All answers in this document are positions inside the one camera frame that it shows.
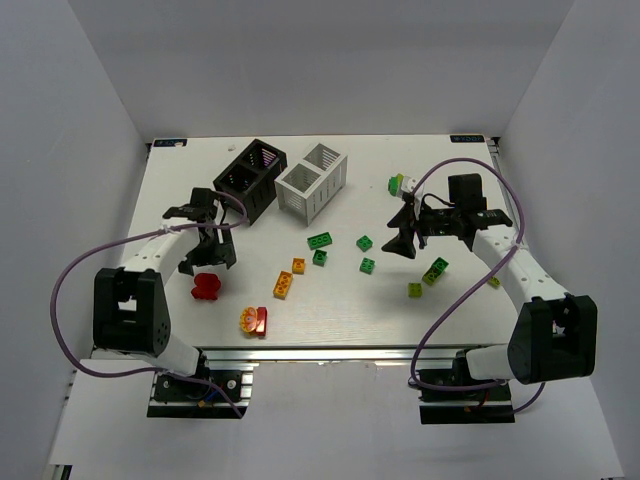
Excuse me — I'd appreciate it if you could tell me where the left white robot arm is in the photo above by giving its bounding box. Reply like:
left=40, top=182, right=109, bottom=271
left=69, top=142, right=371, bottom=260
left=93, top=187, right=248, bottom=377

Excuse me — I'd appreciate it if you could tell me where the right blue corner label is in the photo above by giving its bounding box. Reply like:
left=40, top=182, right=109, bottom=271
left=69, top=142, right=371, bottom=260
left=449, top=134, right=485, bottom=143

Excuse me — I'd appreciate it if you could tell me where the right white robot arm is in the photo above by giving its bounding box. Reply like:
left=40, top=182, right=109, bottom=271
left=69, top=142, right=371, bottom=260
left=382, top=173, right=598, bottom=387

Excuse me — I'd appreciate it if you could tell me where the black slotted container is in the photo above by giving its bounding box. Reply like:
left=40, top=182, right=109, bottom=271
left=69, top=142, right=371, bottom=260
left=213, top=139, right=287, bottom=225

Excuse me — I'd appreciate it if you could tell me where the left blue corner label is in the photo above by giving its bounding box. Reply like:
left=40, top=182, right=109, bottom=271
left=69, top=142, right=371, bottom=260
left=152, top=138, right=187, bottom=148

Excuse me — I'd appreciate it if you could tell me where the white slotted container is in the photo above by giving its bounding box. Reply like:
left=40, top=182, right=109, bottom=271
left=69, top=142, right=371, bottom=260
left=275, top=143, right=348, bottom=226

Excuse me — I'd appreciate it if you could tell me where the purple cable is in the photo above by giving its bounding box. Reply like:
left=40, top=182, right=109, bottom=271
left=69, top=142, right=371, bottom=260
left=408, top=157, right=548, bottom=415
left=52, top=189, right=250, bottom=419

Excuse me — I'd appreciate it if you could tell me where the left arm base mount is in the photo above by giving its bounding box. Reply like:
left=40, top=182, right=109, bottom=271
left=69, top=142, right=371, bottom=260
left=147, top=361, right=257, bottom=420

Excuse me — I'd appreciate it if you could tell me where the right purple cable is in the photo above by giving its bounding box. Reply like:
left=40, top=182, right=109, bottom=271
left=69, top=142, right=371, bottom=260
left=408, top=157, right=548, bottom=415

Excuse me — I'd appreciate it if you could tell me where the yellow butterfly lego brick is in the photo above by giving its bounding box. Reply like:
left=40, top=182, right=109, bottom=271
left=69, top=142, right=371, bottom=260
left=239, top=307, right=258, bottom=334

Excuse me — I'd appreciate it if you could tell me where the blue corner label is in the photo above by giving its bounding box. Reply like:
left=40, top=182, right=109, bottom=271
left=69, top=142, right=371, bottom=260
left=449, top=134, right=485, bottom=143
left=152, top=138, right=187, bottom=148

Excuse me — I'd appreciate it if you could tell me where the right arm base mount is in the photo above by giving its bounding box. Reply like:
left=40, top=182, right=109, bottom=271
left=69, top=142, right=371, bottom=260
left=408, top=350, right=515, bottom=425

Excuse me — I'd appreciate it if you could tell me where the orange small lego brick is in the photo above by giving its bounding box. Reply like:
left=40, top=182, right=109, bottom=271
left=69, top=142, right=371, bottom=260
left=291, top=257, right=306, bottom=275

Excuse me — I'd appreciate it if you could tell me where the orange long lego brick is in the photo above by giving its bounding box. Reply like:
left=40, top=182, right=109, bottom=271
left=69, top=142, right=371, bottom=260
left=273, top=271, right=293, bottom=300

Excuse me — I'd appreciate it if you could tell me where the green square lego lower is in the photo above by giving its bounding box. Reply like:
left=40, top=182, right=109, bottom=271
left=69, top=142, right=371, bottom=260
left=359, top=257, right=376, bottom=275

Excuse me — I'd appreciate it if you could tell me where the lime and green lego stack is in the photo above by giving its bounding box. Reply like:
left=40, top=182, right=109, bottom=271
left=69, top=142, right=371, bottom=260
left=422, top=257, right=449, bottom=286

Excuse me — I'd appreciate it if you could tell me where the green long lego brick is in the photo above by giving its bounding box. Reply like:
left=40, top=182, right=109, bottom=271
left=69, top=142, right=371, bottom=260
left=307, top=232, right=333, bottom=250

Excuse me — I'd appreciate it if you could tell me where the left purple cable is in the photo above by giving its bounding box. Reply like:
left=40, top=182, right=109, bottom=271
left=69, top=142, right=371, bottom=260
left=52, top=189, right=250, bottom=419

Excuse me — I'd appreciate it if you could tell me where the green lime lego far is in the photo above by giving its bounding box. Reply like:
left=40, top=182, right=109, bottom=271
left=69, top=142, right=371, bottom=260
left=387, top=174, right=404, bottom=197

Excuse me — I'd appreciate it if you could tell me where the lime square lego brick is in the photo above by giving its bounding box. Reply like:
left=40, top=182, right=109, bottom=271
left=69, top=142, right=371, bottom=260
left=407, top=282, right=423, bottom=298

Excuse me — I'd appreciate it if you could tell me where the red curved lego brick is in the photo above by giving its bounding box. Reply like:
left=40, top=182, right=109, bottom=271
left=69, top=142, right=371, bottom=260
left=191, top=273, right=221, bottom=301

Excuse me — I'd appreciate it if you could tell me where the aluminium table front rail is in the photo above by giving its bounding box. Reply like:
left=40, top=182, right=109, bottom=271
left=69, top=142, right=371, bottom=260
left=89, top=344, right=481, bottom=364

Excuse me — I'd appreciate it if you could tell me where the green square lego upper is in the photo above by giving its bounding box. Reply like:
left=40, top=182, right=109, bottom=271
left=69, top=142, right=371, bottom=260
left=356, top=235, right=373, bottom=252

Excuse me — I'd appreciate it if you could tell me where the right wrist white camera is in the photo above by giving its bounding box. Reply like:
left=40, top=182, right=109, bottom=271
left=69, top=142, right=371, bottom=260
left=400, top=175, right=424, bottom=198

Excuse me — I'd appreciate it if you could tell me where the green upturned square lego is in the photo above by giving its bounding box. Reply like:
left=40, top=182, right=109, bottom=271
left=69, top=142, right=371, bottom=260
left=312, top=249, right=328, bottom=266

